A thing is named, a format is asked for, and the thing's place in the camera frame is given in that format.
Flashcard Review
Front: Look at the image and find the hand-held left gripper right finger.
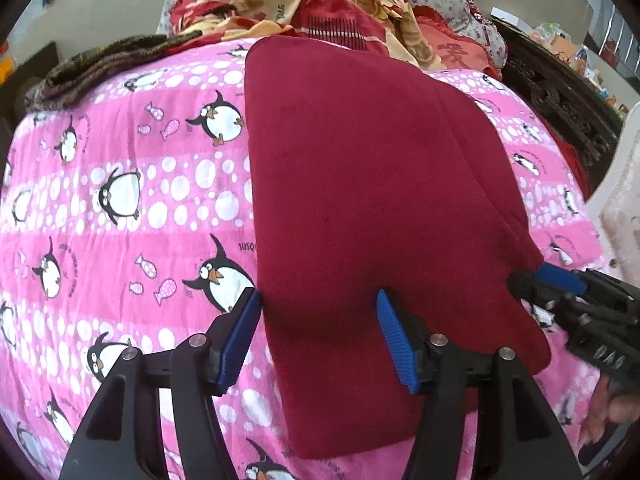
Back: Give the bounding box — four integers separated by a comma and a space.
375, 287, 584, 480

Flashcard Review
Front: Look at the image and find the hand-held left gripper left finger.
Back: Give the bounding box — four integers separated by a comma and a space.
59, 287, 263, 480

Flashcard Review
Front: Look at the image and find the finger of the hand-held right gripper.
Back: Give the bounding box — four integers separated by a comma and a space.
506, 269, 568, 317
536, 261, 590, 297

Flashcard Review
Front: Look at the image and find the maroon knit sweater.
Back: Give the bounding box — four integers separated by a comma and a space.
244, 35, 552, 461

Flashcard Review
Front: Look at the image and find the person's right hand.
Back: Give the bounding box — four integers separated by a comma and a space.
579, 374, 640, 467

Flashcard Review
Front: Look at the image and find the pink penguin print blanket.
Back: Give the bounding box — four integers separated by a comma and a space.
0, 35, 613, 480

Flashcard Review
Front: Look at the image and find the dark carved wooden headboard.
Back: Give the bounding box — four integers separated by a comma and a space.
492, 17, 623, 196

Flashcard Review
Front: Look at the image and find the clutter of small packets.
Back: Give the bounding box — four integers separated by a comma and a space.
530, 17, 632, 117

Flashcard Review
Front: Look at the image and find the white cardboard box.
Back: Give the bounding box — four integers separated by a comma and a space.
491, 7, 527, 27

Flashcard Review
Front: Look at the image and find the folded brown patterned cloth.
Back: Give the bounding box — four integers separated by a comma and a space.
24, 30, 203, 113

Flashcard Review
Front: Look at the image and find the red and yellow floral quilt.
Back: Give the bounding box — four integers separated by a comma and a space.
170, 0, 503, 78

